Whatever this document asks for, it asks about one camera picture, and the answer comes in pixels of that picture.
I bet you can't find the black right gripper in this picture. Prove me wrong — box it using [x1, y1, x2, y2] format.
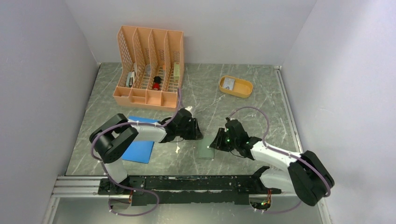
[209, 127, 238, 152]

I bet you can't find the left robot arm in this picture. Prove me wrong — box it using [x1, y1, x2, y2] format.
[89, 108, 203, 194]

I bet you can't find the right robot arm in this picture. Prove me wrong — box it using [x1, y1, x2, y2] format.
[210, 119, 335, 206]

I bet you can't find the silver VIP card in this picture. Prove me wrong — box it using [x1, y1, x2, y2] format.
[222, 77, 235, 91]

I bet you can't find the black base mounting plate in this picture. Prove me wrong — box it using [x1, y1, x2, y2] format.
[97, 166, 281, 206]

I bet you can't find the yellow oval tray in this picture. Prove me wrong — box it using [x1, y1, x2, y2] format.
[219, 76, 253, 98]

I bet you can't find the blue notebook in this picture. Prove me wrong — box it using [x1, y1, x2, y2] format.
[122, 116, 157, 164]

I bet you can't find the red black small bottle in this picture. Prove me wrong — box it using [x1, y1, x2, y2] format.
[152, 76, 162, 91]

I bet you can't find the pale green eraser block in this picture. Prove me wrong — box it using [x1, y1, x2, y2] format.
[173, 62, 180, 83]

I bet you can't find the orange plastic file organizer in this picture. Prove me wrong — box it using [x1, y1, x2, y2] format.
[113, 25, 184, 111]

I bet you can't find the white grey utility knife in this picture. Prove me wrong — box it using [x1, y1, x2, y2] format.
[126, 70, 135, 88]

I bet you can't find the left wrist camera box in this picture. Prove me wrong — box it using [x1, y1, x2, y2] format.
[184, 106, 193, 112]

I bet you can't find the aluminium table edge rail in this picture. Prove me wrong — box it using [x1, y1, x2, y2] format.
[273, 66, 304, 153]

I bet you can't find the aluminium front frame rail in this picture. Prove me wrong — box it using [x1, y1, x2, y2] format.
[43, 176, 332, 224]

